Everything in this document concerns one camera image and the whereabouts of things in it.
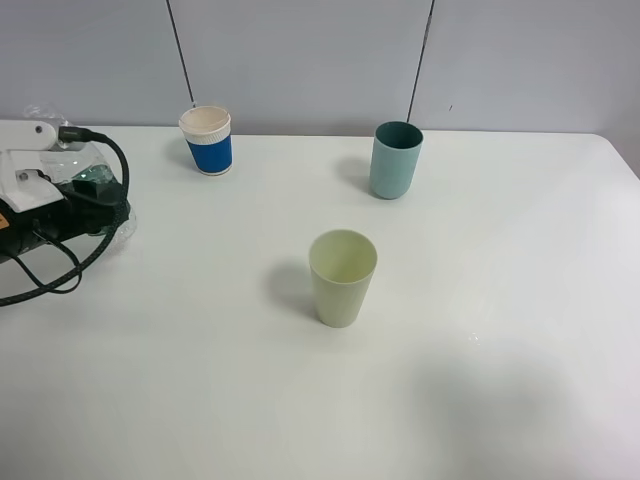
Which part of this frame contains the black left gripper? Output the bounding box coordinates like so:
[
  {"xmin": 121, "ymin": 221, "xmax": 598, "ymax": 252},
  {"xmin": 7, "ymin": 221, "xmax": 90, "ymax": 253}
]
[{"xmin": 1, "ymin": 179, "xmax": 117, "ymax": 258}]

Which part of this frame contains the clear plastic water bottle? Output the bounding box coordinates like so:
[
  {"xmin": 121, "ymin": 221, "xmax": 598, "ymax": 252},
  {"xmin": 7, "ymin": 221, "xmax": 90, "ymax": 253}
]
[{"xmin": 24, "ymin": 104, "xmax": 137, "ymax": 255}]

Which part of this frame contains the teal plastic cup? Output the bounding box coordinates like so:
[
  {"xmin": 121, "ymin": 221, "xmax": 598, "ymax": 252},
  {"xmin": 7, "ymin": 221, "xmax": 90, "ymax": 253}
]
[{"xmin": 369, "ymin": 121, "xmax": 424, "ymax": 200}]

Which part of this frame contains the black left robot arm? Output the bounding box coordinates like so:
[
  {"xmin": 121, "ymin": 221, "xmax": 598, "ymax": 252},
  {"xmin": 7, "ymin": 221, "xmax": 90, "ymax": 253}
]
[{"xmin": 1, "ymin": 180, "xmax": 123, "ymax": 262}]

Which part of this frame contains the blue white paper cup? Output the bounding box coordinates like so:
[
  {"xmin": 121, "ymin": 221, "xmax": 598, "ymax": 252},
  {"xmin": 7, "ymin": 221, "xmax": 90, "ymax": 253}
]
[{"xmin": 179, "ymin": 106, "xmax": 232, "ymax": 176}]

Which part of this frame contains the pale green plastic cup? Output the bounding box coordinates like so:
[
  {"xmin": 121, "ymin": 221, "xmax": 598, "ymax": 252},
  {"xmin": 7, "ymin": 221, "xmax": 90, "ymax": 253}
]
[{"xmin": 309, "ymin": 229, "xmax": 378, "ymax": 328}]

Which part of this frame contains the black braided left cable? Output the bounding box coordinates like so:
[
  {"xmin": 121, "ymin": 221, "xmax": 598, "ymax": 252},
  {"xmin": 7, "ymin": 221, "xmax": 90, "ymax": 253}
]
[{"xmin": 0, "ymin": 127, "xmax": 132, "ymax": 308}]

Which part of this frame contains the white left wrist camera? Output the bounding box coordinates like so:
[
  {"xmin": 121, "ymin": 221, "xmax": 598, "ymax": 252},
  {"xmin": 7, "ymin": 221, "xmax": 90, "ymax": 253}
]
[{"xmin": 1, "ymin": 120, "xmax": 63, "ymax": 213}]

